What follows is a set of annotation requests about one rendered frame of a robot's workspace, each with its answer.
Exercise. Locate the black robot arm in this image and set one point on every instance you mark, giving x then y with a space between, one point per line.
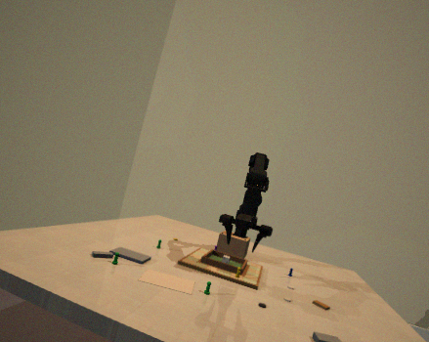
256 181

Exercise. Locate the beige die with black pips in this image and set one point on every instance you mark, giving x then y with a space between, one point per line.
226 259

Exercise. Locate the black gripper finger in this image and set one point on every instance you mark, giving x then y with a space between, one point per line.
229 232
258 239

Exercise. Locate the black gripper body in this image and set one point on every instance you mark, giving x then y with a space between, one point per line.
228 220

